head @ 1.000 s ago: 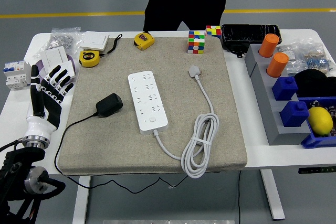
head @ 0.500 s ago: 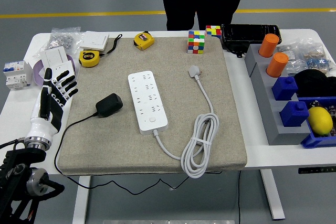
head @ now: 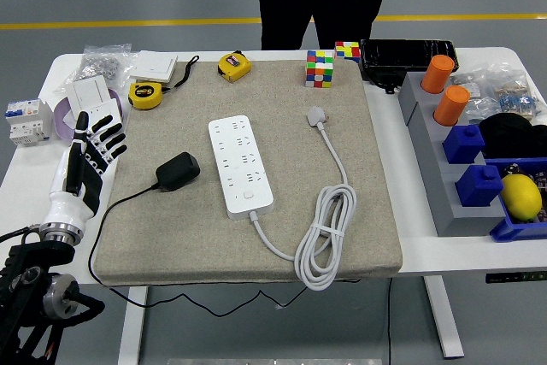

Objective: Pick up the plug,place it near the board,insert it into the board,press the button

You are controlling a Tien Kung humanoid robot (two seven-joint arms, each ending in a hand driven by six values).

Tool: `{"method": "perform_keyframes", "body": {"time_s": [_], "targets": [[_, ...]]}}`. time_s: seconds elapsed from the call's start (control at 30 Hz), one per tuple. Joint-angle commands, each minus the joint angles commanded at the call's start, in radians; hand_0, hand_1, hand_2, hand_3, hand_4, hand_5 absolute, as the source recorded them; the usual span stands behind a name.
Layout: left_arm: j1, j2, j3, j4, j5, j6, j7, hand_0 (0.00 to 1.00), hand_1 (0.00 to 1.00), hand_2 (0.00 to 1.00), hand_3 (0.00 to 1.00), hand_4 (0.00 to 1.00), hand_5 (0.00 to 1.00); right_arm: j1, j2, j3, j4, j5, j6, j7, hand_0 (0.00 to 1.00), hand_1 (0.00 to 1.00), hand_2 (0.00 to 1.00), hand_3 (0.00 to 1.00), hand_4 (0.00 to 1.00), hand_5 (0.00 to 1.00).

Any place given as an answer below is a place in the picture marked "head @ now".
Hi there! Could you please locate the small black device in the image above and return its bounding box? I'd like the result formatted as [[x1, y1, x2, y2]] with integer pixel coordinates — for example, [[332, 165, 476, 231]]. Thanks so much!
[[361, 68, 407, 96]]

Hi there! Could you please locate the black hanging cable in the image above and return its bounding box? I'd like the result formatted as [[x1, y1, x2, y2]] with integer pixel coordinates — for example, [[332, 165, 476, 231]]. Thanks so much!
[[386, 277, 394, 365]]

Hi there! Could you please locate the grey block holder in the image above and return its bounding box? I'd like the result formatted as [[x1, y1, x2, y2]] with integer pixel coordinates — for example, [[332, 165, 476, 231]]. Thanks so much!
[[397, 70, 508, 238]]

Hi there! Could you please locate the grey-brown mat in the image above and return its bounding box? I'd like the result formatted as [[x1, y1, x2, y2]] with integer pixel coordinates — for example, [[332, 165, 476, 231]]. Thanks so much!
[[92, 59, 404, 287]]

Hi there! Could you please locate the white power strip cord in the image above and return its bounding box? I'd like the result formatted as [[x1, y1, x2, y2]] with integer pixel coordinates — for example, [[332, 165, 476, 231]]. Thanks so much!
[[249, 121, 358, 292]]

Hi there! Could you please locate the clear bag of blue resistors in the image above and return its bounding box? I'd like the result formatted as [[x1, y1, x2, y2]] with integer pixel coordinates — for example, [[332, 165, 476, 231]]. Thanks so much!
[[489, 66, 547, 122]]

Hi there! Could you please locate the black power adapter plug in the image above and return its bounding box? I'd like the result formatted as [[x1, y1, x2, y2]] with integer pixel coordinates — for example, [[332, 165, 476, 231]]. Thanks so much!
[[155, 151, 202, 193]]

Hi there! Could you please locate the yellow tape measure red label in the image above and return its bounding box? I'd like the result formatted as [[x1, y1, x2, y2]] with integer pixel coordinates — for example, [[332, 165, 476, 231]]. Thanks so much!
[[217, 50, 253, 84]]

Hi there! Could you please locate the large colourful puzzle cube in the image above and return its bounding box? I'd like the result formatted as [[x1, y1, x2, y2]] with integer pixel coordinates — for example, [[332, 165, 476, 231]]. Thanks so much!
[[303, 49, 335, 89]]

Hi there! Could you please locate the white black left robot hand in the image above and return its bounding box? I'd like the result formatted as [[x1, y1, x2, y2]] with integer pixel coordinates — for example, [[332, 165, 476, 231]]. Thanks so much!
[[44, 110, 129, 230]]

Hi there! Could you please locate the white switch panel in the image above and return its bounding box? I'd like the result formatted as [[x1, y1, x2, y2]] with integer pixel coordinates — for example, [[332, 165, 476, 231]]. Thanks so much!
[[64, 74, 113, 121]]

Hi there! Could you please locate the clear bag of small parts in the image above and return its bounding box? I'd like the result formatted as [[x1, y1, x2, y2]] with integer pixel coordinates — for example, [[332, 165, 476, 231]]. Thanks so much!
[[450, 68, 497, 125]]

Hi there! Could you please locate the black tape measure strap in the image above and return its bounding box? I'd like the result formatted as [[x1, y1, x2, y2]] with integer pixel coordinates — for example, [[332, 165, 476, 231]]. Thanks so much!
[[161, 55, 201, 95]]

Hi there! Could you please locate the yellow lemon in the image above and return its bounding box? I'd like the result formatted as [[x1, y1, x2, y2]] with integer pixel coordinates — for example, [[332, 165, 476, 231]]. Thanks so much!
[[499, 173, 543, 223]]

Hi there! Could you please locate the black table control panel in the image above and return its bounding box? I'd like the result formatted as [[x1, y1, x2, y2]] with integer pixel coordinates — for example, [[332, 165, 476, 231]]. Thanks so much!
[[485, 271, 547, 285]]

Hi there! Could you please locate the white power strip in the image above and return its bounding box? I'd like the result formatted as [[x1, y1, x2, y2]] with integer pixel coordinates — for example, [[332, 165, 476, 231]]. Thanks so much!
[[208, 115, 274, 221]]

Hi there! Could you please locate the white wall switch plate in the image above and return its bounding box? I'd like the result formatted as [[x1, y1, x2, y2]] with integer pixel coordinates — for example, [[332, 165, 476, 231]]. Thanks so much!
[[127, 50, 179, 84]]

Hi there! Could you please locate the black cloth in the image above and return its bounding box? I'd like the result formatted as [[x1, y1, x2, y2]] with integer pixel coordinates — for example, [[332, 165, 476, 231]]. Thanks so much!
[[477, 112, 547, 160]]

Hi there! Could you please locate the thin black adapter cord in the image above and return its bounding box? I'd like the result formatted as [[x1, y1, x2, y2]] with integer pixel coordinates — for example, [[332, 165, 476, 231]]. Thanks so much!
[[88, 184, 309, 318]]

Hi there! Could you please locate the purple bowl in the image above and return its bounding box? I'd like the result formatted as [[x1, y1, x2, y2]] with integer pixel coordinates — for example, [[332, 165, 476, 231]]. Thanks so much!
[[52, 87, 129, 147]]

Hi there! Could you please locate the yellow black tape measure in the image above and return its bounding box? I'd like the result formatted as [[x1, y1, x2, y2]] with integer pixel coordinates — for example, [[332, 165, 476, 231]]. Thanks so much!
[[127, 80, 164, 110]]

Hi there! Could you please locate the blue block with knob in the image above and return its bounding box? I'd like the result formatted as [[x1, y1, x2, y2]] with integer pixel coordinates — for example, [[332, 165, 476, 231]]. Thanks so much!
[[454, 163, 504, 209], [441, 124, 486, 165]]

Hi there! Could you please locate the white socket panel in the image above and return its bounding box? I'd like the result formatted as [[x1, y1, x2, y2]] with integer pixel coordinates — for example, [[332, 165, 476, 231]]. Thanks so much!
[[78, 97, 124, 129]]

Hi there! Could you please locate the small colourful puzzle cube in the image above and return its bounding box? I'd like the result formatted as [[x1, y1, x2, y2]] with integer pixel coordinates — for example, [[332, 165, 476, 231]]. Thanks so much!
[[333, 40, 362, 64]]

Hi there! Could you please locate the orange cylinder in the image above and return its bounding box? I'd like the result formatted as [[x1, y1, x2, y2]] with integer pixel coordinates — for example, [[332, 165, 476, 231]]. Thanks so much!
[[432, 85, 471, 126], [421, 54, 456, 95]]

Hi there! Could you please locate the black plastic tray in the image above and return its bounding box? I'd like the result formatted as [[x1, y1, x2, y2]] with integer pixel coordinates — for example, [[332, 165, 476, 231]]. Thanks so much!
[[359, 38, 460, 74]]

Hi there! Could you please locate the white power strip plug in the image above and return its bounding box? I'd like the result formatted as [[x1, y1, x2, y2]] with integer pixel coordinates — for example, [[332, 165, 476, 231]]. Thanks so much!
[[306, 106, 331, 127]]

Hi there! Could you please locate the blue plastic bin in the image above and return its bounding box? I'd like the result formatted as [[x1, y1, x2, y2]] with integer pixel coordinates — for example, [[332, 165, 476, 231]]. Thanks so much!
[[485, 157, 547, 243]]

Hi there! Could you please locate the clear bag of metal screws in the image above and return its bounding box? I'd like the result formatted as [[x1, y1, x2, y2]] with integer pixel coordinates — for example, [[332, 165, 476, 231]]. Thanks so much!
[[53, 43, 133, 95]]

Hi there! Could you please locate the white circuit breaker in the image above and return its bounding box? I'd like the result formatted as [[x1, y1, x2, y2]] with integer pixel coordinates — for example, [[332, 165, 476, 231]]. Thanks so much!
[[4, 98, 53, 147]]

